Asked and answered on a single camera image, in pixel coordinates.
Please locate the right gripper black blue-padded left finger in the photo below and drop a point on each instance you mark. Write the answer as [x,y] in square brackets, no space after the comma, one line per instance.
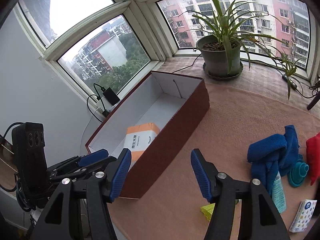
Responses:
[61,217]

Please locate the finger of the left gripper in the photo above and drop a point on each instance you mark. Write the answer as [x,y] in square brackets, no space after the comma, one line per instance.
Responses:
[74,163]
[83,172]

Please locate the Vinda patterned tissue pack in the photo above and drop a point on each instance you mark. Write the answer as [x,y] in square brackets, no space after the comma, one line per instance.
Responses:
[303,216]

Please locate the yellow green shuttlecock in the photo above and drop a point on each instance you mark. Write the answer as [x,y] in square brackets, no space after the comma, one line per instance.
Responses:
[207,211]

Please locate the blue towel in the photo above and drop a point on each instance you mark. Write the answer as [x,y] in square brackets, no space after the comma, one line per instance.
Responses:
[276,154]

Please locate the light teal tube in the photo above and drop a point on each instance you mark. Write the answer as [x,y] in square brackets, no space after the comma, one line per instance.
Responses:
[278,195]

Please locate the orange white tissue pack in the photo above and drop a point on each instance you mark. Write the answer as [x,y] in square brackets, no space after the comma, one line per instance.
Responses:
[138,139]

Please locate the white power strip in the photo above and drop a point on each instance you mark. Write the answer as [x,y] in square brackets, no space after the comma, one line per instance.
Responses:
[103,112]

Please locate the teal silicone funnel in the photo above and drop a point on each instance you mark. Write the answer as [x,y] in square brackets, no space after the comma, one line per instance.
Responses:
[298,173]

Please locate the black power adapter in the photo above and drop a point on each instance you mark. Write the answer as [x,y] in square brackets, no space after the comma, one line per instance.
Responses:
[111,96]

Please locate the red cloth pouch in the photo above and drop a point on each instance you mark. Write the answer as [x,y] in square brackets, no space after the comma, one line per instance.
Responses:
[313,157]

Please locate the dark red storage box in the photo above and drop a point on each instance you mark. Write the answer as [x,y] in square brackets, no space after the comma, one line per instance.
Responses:
[175,103]

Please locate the black tripod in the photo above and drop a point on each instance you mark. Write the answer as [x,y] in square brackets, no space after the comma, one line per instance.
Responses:
[312,103]

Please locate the grey flower pot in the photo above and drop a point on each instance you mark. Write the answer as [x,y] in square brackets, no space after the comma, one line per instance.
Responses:
[215,59]

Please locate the green potted plant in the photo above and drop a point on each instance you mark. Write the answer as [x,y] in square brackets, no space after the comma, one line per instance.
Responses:
[228,26]

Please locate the black inline cable remote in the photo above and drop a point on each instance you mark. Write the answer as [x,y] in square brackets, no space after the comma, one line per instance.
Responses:
[292,84]

